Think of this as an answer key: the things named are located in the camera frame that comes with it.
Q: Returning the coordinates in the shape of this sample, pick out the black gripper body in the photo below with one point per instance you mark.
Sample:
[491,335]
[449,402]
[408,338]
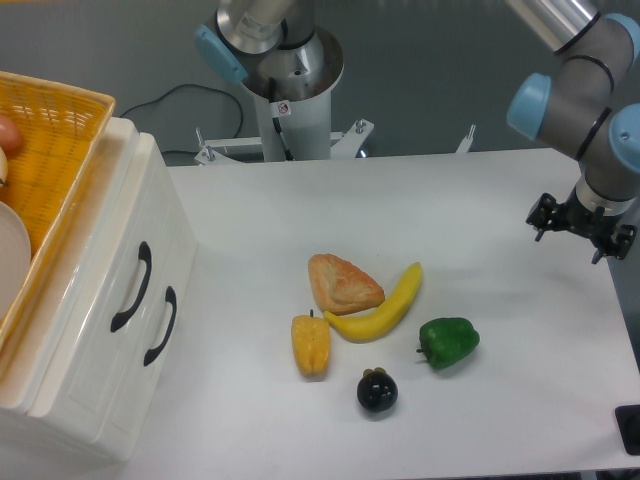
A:
[573,217]

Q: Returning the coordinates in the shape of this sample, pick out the white drawer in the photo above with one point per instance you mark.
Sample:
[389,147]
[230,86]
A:
[100,280]

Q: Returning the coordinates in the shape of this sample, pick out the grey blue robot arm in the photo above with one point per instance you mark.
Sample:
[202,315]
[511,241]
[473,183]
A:
[568,112]

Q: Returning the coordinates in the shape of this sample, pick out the white drawer cabinet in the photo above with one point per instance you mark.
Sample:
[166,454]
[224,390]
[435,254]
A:
[55,280]

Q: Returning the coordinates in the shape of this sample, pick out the green bell pepper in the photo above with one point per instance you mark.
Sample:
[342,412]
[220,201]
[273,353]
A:
[446,341]

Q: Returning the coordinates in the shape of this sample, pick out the black corner object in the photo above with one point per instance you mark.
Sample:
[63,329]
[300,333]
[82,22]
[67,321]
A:
[628,420]

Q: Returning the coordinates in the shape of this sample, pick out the yellow banana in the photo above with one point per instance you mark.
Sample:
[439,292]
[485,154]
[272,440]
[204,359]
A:
[384,318]

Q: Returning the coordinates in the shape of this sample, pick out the triangular pastry bread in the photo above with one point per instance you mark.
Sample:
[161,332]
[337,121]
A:
[340,287]

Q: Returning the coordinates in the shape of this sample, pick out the dark purple mangosteen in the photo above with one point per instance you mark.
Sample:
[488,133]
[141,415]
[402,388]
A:
[376,391]

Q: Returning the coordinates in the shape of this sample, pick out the yellow bell pepper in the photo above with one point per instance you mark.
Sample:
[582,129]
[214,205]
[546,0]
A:
[311,345]

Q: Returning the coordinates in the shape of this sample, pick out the yellow woven basket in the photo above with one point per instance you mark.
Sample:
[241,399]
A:
[61,127]

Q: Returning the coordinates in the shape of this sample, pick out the white plate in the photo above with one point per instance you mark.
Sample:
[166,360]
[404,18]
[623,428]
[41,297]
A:
[15,251]

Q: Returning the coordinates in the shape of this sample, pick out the red apple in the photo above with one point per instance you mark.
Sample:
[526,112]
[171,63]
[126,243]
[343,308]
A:
[11,139]

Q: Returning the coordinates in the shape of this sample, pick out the pale pear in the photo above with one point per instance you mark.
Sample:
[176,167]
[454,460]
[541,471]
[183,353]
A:
[4,168]

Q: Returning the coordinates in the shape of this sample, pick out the white frame bracket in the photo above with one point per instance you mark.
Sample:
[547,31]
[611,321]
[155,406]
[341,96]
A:
[344,145]

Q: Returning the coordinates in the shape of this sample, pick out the lower drawer black handle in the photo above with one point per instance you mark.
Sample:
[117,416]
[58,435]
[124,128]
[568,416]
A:
[163,329]

